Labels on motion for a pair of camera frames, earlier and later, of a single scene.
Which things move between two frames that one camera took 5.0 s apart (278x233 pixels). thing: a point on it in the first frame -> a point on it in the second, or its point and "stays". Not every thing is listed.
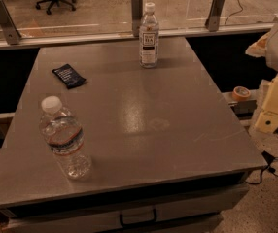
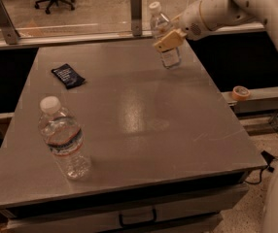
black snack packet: (68, 77) stays
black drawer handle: (122, 224) stays
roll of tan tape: (241, 93) stays
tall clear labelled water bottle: (149, 38) -> (160, 26)
